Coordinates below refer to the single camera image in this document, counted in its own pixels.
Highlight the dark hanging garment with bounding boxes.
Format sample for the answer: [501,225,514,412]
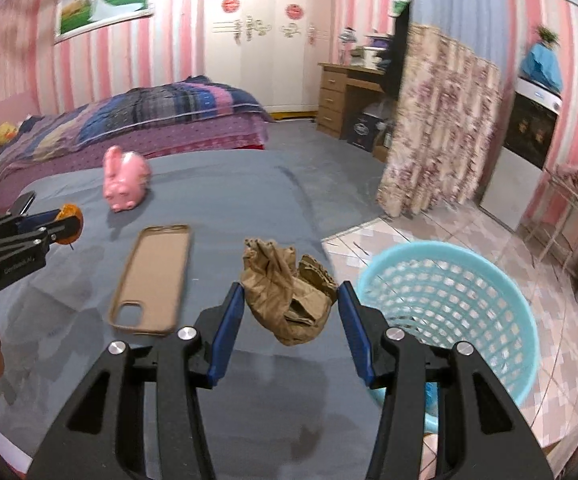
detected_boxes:
[383,2,413,102]

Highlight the black box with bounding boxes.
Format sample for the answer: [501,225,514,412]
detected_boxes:
[347,109,378,151]

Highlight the bed with plaid blanket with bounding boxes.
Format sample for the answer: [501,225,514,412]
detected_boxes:
[0,75,273,202]

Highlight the blue cloth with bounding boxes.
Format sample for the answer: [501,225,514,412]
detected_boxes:
[520,42,565,94]

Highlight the orange snack wrapper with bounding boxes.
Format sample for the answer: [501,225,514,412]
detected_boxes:
[54,203,85,247]

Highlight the metal stand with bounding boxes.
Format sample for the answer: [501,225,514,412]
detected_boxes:
[526,167,578,277]

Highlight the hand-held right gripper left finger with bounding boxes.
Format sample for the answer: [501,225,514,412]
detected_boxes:
[28,282,246,480]

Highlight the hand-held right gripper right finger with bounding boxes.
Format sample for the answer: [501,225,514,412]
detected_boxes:
[336,281,554,480]

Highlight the black phone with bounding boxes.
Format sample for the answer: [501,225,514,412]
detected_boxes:
[14,191,36,217]

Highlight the wooden desk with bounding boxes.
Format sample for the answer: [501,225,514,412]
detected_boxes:
[317,62,395,141]

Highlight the brown phone case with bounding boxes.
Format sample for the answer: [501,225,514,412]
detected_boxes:
[108,224,193,336]

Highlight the blue floral curtain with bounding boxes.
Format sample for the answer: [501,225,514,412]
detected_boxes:
[378,0,513,219]

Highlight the pink bunny piggy bank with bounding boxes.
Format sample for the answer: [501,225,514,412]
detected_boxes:
[102,145,150,213]

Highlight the silver desk lamp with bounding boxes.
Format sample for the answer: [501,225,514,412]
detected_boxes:
[337,27,358,66]

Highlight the small brown paper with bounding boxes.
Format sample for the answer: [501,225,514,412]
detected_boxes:
[296,254,338,293]

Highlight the large brown paper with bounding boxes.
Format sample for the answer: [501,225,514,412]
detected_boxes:
[240,238,332,346]

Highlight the white wardrobe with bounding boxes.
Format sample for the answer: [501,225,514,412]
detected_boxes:
[203,0,340,112]

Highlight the white water dispenser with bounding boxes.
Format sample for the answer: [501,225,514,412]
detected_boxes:
[478,77,564,232]

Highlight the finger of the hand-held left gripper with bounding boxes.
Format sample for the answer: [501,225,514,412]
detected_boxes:
[0,209,65,236]
[0,215,83,261]

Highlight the teal plastic laundry basket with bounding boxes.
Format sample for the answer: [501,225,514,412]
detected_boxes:
[358,241,540,434]

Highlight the framed wedding picture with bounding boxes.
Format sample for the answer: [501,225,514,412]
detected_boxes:
[54,0,156,44]

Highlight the storage boxes on desk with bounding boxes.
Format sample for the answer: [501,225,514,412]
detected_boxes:
[351,34,390,69]

